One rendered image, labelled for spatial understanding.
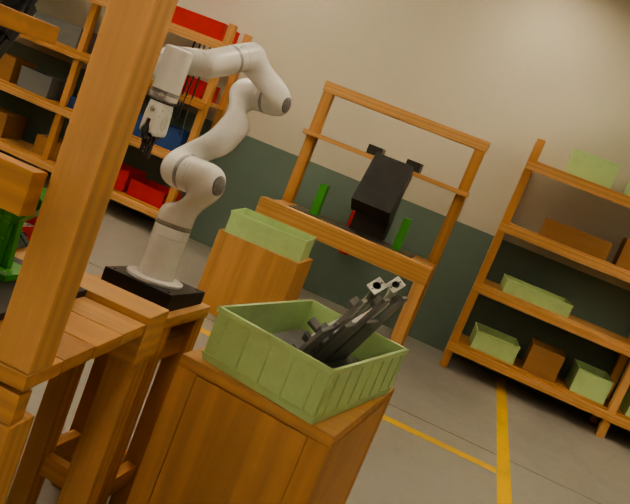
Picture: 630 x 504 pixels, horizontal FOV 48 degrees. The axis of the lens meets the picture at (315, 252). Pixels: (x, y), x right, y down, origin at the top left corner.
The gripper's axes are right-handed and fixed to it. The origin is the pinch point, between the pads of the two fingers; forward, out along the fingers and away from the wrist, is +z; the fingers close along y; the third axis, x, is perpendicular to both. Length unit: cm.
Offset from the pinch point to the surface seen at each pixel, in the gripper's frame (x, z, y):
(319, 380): -75, 39, -12
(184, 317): -25, 47, 14
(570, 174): -174, -71, 449
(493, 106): -91, -109, 513
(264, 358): -57, 41, -7
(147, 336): -26, 46, -16
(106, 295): -10.8, 40.0, -16.8
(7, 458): -25, 62, -72
